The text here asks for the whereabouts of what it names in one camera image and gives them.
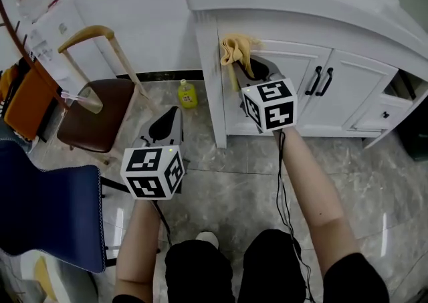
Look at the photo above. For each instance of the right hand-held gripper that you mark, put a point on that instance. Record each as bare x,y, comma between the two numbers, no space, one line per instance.
274,104

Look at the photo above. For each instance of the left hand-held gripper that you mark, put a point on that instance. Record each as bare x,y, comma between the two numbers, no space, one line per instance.
147,161

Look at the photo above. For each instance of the yellow cloth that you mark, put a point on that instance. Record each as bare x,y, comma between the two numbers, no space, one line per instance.
239,47

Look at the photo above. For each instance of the white cabinet door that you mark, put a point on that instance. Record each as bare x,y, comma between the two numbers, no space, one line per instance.
297,64
361,91

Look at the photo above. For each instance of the person's right forearm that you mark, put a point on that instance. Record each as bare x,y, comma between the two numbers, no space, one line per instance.
314,188

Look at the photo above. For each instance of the person's left forearm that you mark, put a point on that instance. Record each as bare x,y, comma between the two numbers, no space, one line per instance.
140,245

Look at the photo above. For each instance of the white cabinet drawer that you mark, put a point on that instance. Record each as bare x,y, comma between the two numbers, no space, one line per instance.
371,117

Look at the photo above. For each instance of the yellow drink bottle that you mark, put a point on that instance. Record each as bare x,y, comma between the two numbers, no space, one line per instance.
187,96

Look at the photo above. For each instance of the wooden chair brown seat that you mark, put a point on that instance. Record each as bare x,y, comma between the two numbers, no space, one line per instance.
100,124

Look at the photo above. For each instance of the clear plastic cup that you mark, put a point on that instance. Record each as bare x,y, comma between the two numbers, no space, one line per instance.
88,102

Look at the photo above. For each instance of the white shoe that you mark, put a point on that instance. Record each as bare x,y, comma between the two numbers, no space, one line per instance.
207,238

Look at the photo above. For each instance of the black drawer knob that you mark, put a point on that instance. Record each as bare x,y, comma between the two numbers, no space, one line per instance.
386,115

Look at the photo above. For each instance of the blue chair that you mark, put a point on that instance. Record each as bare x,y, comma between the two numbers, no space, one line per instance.
50,211

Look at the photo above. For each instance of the white water dispenser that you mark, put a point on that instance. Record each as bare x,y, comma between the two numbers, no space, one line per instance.
83,10

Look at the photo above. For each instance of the black trousers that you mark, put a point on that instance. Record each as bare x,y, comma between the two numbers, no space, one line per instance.
197,275

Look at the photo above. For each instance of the brown wooden coat rack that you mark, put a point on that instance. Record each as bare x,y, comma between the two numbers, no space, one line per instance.
20,44

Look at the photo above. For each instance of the yellow cushion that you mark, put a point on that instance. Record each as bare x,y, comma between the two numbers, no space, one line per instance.
45,278

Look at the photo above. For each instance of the white vanity cabinet frame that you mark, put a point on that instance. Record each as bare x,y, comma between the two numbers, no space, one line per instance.
209,77

